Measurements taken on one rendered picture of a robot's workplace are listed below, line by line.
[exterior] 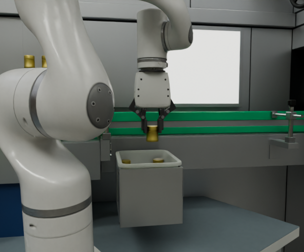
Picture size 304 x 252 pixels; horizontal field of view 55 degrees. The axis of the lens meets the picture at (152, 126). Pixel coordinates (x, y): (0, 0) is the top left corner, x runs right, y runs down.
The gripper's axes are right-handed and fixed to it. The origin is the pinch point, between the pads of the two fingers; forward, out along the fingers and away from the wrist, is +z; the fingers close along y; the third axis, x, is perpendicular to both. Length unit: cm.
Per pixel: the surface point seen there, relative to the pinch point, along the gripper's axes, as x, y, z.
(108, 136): -9.8, 12.3, 3.9
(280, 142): -14, -49, 8
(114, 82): -38.2, 9.6, -14.7
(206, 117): -22.4, -23.7, -0.8
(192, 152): -20.5, -18.0, 11.9
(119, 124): -22.3, 8.4, 1.1
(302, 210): -31, -71, 41
